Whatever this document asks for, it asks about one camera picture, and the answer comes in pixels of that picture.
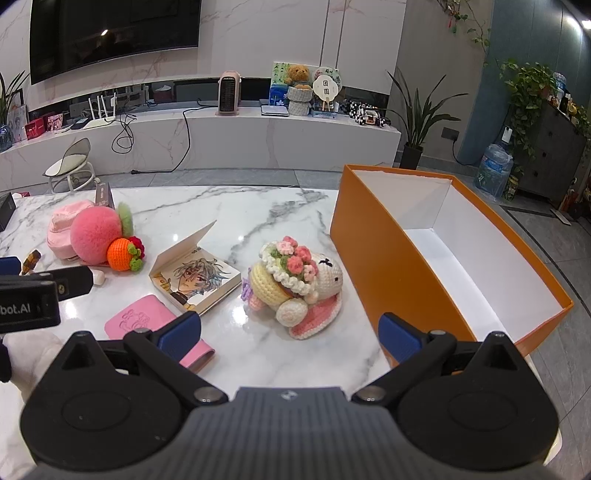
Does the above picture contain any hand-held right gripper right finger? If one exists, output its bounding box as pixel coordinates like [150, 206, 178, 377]
[353, 313, 525, 407]

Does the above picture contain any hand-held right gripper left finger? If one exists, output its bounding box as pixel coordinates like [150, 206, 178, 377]
[60, 311, 229, 408]

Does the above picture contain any pink plush peach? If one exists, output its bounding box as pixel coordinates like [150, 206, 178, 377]
[70, 202, 136, 266]

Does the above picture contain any pink leather wallet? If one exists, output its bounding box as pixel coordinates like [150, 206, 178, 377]
[104, 294, 216, 373]

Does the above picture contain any orange crochet fruit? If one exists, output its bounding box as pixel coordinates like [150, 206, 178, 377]
[107, 236, 146, 272]

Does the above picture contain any pink hat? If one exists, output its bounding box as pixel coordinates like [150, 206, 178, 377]
[47, 199, 95, 259]

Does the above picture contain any illustrated book box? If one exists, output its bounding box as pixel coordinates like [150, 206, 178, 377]
[148, 220, 242, 316]

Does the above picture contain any orange cardboard box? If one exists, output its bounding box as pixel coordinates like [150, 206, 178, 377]
[330, 165, 574, 368]

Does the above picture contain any crochet bunny with flowers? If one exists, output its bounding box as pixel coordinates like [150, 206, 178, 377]
[240, 236, 345, 341]

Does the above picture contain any person's left hand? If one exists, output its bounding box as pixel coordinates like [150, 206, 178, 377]
[4, 330, 68, 394]

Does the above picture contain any black box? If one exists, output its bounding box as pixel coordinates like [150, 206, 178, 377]
[0, 193, 17, 232]

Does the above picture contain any white chair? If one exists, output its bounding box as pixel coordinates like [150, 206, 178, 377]
[43, 137, 100, 192]

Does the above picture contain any green orchid plant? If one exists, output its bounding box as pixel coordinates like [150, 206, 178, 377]
[0, 71, 28, 153]

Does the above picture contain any white router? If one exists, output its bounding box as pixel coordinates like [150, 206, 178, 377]
[88, 92, 119, 130]

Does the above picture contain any blue water jug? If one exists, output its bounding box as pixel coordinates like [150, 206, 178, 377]
[474, 143, 514, 201]

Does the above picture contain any long-leaf potted plant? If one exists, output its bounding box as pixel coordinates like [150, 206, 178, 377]
[387, 68, 455, 169]

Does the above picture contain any marble television console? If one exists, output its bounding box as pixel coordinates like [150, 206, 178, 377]
[0, 76, 402, 192]

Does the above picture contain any black white toy car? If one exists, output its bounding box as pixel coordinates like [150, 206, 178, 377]
[347, 100, 392, 127]

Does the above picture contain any grey cabinet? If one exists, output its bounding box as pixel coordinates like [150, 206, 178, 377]
[512, 100, 588, 204]

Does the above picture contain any pink space heater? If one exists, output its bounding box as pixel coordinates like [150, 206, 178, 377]
[218, 71, 242, 116]

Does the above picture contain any black television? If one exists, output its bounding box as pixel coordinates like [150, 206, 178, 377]
[29, 0, 202, 85]

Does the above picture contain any white round fan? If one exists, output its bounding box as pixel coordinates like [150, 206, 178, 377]
[312, 75, 343, 112]

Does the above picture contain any green blue painting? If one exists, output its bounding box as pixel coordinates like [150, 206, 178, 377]
[269, 61, 296, 108]

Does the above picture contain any trailing green vine plant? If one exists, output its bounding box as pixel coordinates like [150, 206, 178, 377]
[501, 59, 557, 171]

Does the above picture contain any brown teddy bear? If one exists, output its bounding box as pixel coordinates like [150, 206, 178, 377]
[284, 65, 312, 90]

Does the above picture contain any cluster of small bottles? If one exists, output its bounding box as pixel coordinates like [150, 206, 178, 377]
[551, 73, 581, 121]

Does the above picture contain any hanging vine with red ornaments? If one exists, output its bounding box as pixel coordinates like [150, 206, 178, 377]
[436, 0, 492, 65]

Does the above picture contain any tangled black cable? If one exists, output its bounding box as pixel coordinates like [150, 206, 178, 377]
[112, 85, 139, 153]

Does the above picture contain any black heater cable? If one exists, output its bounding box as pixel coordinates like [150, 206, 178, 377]
[131, 99, 219, 175]

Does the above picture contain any black power cable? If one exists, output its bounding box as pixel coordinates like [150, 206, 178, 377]
[451, 138, 481, 166]

